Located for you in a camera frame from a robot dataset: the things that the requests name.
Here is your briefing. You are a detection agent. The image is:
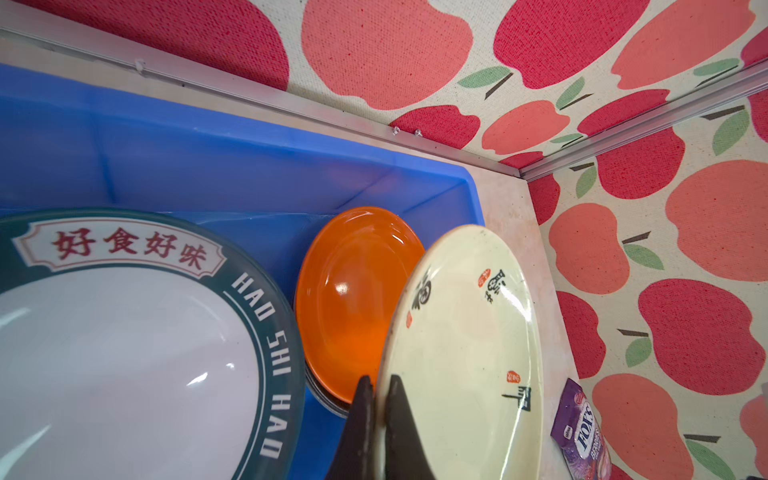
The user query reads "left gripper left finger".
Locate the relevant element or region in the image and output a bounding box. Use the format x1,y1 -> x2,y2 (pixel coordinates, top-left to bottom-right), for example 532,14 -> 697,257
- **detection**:
325,375 -> 376,480

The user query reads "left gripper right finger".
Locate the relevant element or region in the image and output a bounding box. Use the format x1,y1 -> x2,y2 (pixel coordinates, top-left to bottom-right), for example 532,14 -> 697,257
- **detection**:
384,375 -> 435,480

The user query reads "cream floral plate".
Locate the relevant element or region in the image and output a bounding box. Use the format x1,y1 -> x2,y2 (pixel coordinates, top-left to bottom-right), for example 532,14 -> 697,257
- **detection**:
373,225 -> 543,479

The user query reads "orange plastic plate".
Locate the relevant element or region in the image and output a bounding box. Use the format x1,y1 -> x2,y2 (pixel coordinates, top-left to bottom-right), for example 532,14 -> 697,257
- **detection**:
294,207 -> 425,415

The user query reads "green rim plate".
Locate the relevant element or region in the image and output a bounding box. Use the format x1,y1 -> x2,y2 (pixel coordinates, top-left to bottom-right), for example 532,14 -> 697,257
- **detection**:
1,209 -> 304,479

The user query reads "blue plastic bin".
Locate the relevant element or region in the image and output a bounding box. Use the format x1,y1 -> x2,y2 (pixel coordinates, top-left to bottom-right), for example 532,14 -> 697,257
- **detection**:
1,66 -> 483,479

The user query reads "purple candy bag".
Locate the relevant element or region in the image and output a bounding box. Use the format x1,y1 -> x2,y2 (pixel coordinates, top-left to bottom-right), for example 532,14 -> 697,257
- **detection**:
550,379 -> 612,480

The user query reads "right aluminium post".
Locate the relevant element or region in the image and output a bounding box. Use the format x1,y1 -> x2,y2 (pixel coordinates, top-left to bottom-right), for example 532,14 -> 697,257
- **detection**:
519,61 -> 767,181

